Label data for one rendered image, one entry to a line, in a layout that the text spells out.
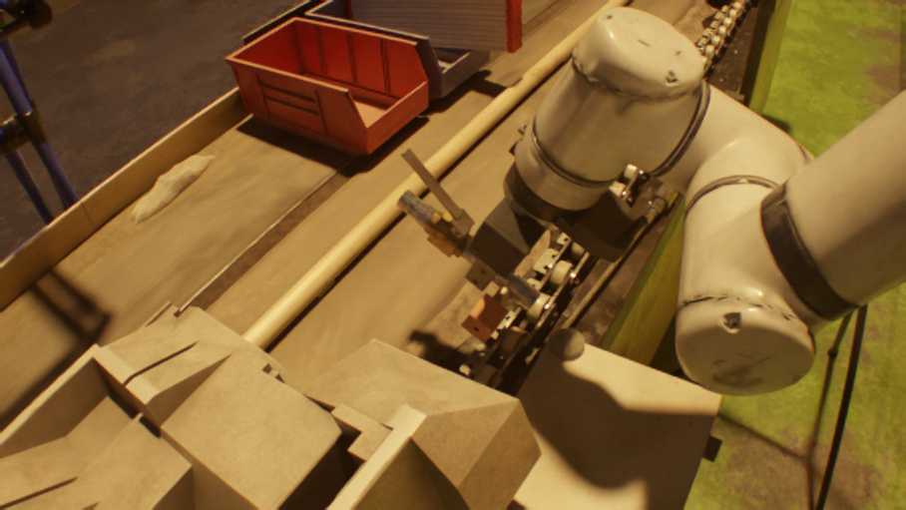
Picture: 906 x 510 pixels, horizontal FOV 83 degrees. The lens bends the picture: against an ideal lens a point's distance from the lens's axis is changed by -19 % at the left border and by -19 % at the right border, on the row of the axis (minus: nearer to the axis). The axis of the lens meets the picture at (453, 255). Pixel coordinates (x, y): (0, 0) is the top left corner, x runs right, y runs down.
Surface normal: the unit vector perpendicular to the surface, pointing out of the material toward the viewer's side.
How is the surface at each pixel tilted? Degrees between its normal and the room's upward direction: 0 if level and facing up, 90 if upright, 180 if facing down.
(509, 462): 71
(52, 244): 90
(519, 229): 25
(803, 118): 0
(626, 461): 0
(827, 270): 76
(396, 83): 88
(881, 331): 0
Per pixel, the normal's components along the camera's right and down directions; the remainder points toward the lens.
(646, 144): -0.32, 0.73
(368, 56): -0.56, 0.59
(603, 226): 0.30, -0.47
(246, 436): -0.20, -0.75
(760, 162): 0.04, -0.68
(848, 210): -0.80, 0.11
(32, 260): 0.83, 0.36
